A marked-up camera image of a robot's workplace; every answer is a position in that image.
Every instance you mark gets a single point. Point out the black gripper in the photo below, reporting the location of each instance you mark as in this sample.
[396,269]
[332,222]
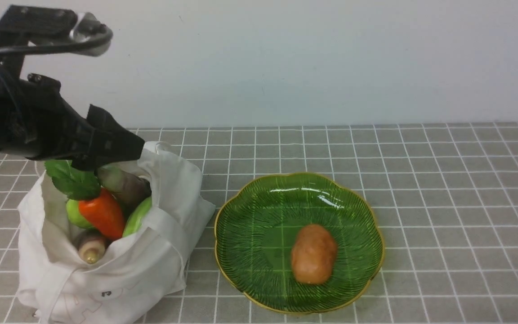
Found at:
[38,124]

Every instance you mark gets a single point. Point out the purple eggplant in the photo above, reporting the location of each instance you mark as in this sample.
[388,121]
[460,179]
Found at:
[128,188]

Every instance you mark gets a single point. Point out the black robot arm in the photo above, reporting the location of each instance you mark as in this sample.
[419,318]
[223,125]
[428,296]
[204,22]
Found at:
[62,133]

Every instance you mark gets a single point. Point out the white cloth bag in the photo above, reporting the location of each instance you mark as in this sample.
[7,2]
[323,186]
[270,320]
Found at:
[136,271]

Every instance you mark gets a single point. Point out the orange carrot with leaves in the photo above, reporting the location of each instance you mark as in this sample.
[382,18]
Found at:
[95,203]

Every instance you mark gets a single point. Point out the green mango-shaped vegetable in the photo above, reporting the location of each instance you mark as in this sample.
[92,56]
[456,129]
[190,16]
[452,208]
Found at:
[74,215]

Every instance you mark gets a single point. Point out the light green cucumber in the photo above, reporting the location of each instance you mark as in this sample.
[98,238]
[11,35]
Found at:
[135,219]

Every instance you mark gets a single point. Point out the brown and cream mushroom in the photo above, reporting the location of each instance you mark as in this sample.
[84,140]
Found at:
[91,245]

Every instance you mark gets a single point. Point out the green glass plate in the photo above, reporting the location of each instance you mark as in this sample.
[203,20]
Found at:
[255,230]

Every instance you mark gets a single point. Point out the brown potato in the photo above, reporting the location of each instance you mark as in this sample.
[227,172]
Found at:
[313,255]

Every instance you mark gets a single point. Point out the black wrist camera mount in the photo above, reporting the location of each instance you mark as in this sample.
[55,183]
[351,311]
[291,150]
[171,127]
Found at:
[29,30]

